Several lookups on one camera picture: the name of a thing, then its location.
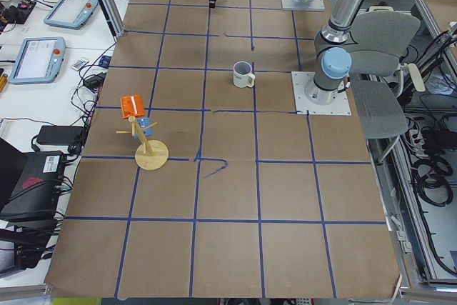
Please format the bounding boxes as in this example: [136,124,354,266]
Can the brown paper table cover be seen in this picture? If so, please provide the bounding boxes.
[46,0,399,299]

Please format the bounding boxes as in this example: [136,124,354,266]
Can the black power brick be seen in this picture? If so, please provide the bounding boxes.
[36,126,83,146]

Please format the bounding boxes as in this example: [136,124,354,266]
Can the black computer box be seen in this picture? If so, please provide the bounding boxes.
[1,139,67,223]

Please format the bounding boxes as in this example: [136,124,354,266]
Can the lower teach pendant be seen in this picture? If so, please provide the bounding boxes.
[8,36,66,84]

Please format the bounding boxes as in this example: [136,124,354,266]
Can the orange mug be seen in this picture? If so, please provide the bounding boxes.
[120,94,146,119]

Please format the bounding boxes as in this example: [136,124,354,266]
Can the wooden mug tree stand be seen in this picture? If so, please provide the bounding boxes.
[134,122,169,171]

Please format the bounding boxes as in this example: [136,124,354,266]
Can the white remote control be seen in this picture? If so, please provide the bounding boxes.
[71,57,89,71]

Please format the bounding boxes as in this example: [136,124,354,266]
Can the light blue mug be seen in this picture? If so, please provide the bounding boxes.
[129,116,154,138]

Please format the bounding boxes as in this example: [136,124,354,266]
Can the upper teach pendant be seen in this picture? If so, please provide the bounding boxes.
[44,0,99,29]

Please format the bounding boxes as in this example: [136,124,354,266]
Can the teach pendant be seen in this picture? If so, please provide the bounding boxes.
[44,0,99,29]
[8,36,66,84]

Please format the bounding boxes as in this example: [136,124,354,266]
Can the white mug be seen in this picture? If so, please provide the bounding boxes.
[233,61,256,88]

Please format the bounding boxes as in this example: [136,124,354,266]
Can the grey office chair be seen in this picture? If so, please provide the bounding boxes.
[347,9,425,164]

